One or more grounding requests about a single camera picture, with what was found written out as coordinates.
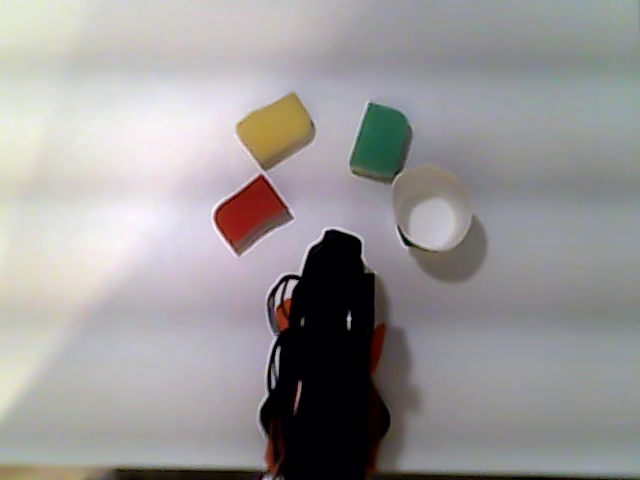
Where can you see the red sponge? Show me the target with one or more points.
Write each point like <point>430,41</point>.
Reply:
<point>250,214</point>

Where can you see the orange tape strip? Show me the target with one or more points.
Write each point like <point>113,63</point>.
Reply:
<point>285,315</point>

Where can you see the yellow sponge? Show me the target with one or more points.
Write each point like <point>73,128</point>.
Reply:
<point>275,130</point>

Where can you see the white cup with green tape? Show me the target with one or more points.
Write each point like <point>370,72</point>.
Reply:
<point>432,215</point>

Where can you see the green sponge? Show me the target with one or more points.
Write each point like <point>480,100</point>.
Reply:
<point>380,142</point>

